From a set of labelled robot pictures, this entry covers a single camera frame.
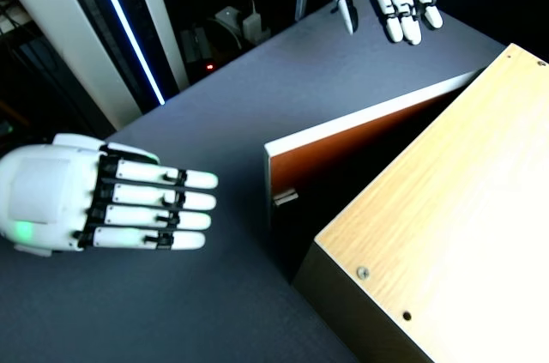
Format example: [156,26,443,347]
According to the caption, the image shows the white-edged brown cabinet door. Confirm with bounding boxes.
[263,67,490,231]

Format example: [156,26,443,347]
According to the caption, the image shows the light wooden cabinet body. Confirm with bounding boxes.
[293,43,549,363]

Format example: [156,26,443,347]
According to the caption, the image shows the white power adapter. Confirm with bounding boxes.
[242,0,272,45]
[214,5,242,33]

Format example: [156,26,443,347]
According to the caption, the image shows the black device with red light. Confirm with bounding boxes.
[188,60,229,82]

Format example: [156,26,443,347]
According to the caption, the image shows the black power brick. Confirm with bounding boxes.
[179,26,215,64]

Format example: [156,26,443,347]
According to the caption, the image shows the glowing white LED strip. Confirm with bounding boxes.
[87,0,166,106]

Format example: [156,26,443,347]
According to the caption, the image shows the white frame column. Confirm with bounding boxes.
[0,0,190,132]

